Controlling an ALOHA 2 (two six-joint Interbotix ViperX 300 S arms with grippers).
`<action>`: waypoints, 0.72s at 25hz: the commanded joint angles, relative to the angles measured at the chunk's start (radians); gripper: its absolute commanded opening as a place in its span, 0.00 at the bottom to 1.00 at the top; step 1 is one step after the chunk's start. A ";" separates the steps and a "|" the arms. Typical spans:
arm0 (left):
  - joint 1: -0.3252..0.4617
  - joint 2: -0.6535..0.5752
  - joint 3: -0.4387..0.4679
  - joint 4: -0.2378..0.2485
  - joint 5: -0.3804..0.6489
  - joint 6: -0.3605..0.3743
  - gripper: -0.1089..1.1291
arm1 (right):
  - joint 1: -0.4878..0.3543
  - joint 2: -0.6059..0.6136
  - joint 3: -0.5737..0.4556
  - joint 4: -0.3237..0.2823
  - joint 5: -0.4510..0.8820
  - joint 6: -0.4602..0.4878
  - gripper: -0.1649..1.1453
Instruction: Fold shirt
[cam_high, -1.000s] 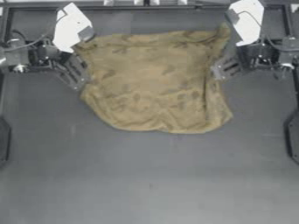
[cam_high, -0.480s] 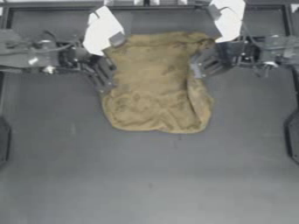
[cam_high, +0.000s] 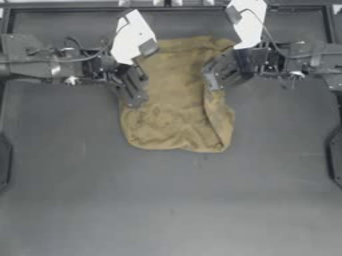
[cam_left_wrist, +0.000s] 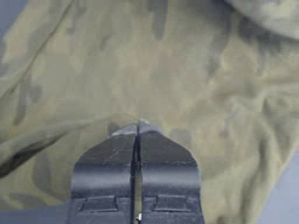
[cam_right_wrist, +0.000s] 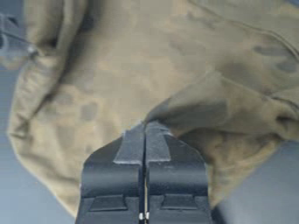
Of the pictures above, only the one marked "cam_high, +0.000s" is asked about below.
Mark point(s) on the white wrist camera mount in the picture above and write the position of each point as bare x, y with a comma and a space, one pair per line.
248, 23
131, 36

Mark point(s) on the silver metal bracket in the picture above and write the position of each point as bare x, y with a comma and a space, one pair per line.
123, 2

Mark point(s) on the tan camouflage t-shirt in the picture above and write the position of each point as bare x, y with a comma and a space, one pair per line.
178, 110

